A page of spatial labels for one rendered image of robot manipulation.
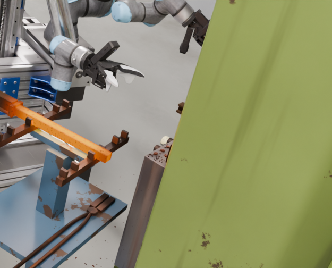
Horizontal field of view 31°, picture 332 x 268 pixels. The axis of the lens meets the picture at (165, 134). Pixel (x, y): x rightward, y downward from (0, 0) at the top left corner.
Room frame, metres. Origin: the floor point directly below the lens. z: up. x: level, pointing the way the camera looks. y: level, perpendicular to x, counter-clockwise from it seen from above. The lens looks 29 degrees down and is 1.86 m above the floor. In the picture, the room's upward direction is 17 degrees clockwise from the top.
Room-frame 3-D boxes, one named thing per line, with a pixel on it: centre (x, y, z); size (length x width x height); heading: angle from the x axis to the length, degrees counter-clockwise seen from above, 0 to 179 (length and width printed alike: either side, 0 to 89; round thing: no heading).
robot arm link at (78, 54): (1.94, 0.36, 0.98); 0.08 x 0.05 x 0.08; 154
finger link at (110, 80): (1.81, 0.23, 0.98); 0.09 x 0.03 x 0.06; 28
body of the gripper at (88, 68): (1.91, 0.28, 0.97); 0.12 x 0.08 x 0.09; 64
